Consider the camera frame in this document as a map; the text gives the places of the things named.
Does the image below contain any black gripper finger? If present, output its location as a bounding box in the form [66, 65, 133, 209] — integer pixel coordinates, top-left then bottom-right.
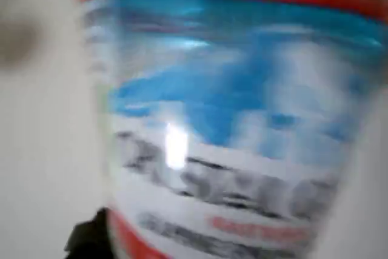
[62, 206, 118, 259]

